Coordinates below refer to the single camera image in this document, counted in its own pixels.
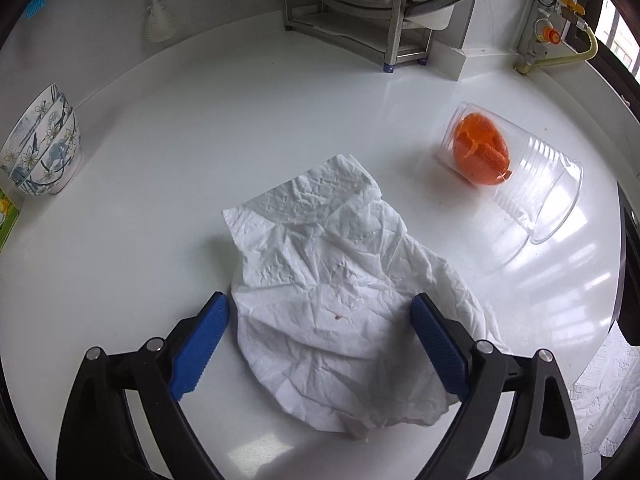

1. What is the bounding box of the grey gas box red button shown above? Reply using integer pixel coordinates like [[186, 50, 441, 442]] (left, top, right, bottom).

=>
[[517, 10, 565, 68]]

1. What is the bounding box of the white dish brush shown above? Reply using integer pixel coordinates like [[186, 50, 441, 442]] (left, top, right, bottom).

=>
[[142, 0, 177, 43]]

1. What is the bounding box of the floral ceramic bowl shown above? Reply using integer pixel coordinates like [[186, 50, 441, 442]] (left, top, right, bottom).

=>
[[0, 84, 63, 171], [7, 91, 75, 183], [15, 105, 82, 196]]

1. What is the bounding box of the steel kitchen rack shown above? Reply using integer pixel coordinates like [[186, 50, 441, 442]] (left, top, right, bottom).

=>
[[282, 0, 436, 72]]

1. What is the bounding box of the black stove top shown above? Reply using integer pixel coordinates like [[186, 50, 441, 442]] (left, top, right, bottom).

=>
[[612, 180, 640, 346]]

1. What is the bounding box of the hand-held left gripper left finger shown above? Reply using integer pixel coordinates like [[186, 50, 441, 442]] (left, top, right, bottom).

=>
[[56, 291, 231, 480]]

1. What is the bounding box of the white embossed paper towel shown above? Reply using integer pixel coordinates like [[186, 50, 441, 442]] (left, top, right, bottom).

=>
[[570, 330, 640, 458]]

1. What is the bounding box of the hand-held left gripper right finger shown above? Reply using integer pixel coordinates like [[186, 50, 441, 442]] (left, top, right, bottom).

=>
[[410, 294, 585, 480]]

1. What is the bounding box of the yellow-green gas hose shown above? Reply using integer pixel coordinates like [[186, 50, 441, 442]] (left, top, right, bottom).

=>
[[515, 25, 599, 75]]

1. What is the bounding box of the window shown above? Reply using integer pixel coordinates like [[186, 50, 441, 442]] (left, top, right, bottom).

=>
[[597, 0, 640, 77]]

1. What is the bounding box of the clear plastic cup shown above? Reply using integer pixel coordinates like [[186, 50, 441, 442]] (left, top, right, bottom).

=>
[[434, 101, 584, 245]]

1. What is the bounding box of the orange peel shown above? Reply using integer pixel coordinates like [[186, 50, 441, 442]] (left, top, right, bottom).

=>
[[451, 113, 513, 187]]

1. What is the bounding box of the green and yellow box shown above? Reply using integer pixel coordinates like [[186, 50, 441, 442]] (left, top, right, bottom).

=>
[[0, 187, 21, 253]]

